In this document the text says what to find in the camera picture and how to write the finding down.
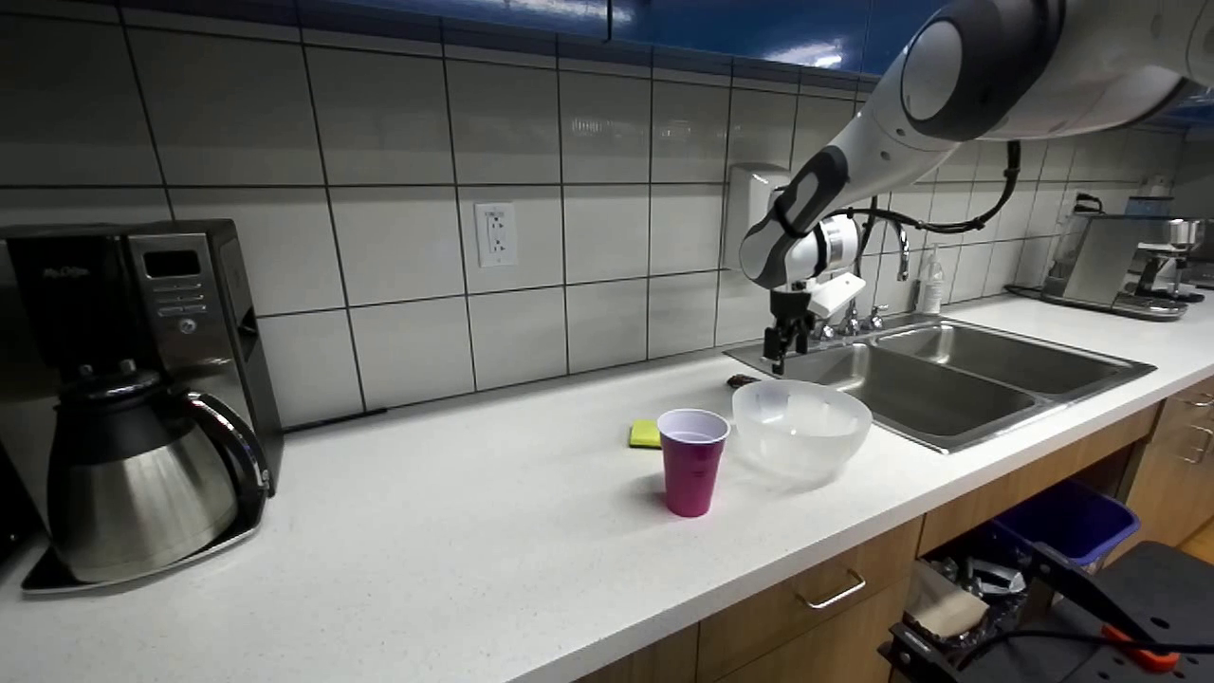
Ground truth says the purple plastic cup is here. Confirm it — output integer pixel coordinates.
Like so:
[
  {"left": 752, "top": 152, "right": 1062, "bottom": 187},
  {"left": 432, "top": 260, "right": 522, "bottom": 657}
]
[{"left": 654, "top": 408, "right": 736, "bottom": 522}]

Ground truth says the blue wall cabinet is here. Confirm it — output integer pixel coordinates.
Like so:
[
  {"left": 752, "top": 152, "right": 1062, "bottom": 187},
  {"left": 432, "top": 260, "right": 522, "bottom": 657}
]
[{"left": 0, "top": 0, "right": 1214, "bottom": 130}]

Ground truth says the orange black clamp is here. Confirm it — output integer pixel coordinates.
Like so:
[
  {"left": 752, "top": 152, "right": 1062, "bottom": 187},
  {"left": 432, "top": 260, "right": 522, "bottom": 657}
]
[{"left": 1096, "top": 623, "right": 1186, "bottom": 676}]

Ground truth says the steel espresso machine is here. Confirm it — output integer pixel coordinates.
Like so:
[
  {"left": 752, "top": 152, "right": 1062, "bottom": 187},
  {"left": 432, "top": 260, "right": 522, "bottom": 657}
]
[{"left": 1034, "top": 189, "right": 1214, "bottom": 326}]

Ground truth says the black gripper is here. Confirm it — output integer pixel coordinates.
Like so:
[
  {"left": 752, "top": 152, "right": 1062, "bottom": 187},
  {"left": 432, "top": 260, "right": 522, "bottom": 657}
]
[{"left": 760, "top": 280, "right": 819, "bottom": 381}]

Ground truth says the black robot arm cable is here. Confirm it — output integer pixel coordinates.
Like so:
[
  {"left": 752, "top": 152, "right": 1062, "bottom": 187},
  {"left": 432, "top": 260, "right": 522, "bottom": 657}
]
[{"left": 829, "top": 142, "right": 1024, "bottom": 245}]

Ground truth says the white wall outlet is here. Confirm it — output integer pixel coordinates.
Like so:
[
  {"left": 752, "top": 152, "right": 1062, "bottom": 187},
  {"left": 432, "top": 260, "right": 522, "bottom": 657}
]
[{"left": 474, "top": 200, "right": 522, "bottom": 275}]

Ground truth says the metal drawer handle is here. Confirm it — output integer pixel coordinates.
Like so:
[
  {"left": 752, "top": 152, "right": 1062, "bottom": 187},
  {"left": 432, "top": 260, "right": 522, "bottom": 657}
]
[{"left": 802, "top": 568, "right": 872, "bottom": 614}]

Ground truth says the black coffee maker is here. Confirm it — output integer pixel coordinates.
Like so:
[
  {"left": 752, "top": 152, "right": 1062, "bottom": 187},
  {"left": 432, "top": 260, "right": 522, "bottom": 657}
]
[{"left": 0, "top": 222, "right": 288, "bottom": 601}]

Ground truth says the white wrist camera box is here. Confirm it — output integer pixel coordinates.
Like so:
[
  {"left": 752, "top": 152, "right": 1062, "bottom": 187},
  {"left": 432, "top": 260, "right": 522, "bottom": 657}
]
[{"left": 807, "top": 270, "right": 872, "bottom": 326}]

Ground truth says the stainless steel double sink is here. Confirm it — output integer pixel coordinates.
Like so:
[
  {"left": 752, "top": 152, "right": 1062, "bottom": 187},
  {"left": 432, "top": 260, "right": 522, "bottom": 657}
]
[{"left": 732, "top": 317, "right": 1158, "bottom": 455}]

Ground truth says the steel coffee carafe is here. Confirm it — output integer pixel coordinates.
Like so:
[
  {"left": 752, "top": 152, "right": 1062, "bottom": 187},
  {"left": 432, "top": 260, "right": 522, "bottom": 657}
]
[{"left": 44, "top": 357, "right": 272, "bottom": 590}]

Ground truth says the wooden base cabinet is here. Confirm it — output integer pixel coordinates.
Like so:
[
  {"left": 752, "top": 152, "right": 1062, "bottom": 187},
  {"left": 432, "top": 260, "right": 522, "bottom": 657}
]
[{"left": 573, "top": 375, "right": 1214, "bottom": 683}]

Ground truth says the chrome faucet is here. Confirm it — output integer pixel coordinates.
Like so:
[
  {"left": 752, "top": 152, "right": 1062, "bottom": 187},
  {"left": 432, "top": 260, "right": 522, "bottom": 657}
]
[{"left": 823, "top": 217, "right": 918, "bottom": 342}]

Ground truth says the clear plastic bowl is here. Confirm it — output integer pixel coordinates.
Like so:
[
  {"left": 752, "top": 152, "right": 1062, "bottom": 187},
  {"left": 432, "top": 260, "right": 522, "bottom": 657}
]
[{"left": 727, "top": 375, "right": 876, "bottom": 495}]

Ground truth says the clear soap bottle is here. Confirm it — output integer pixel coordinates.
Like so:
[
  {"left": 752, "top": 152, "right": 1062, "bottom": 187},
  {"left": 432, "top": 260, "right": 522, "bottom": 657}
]
[{"left": 913, "top": 260, "right": 953, "bottom": 318}]

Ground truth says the blue plastic bin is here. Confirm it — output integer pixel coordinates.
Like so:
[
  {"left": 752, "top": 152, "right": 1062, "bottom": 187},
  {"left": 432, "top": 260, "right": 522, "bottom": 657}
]
[{"left": 989, "top": 477, "right": 1141, "bottom": 579}]

